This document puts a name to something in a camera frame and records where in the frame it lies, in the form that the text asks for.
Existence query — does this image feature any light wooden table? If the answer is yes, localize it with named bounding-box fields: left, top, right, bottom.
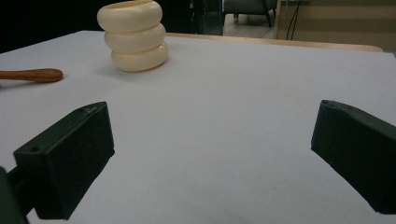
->
left=166, top=32, right=384, bottom=53

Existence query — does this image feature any white table mat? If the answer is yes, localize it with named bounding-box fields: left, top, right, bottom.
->
left=0, top=30, right=396, bottom=224

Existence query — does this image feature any brown wooden spatula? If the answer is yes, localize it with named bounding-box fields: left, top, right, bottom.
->
left=0, top=68, right=64, bottom=83

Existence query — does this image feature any cream ribbed utensil holder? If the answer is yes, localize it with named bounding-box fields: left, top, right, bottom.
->
left=96, top=0, right=170, bottom=73

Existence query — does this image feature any light wooden cabinet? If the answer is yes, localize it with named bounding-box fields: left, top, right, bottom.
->
left=274, top=0, right=396, bottom=52

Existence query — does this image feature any black hanging cable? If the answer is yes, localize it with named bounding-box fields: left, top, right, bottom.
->
left=285, top=0, right=304, bottom=41

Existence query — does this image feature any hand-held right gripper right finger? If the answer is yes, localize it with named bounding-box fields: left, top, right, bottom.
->
left=310, top=99, right=396, bottom=215

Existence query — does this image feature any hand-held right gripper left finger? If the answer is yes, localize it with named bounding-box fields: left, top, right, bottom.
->
left=12, top=101, right=116, bottom=220

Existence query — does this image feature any grey chair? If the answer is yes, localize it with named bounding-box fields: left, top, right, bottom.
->
left=222, top=0, right=278, bottom=28

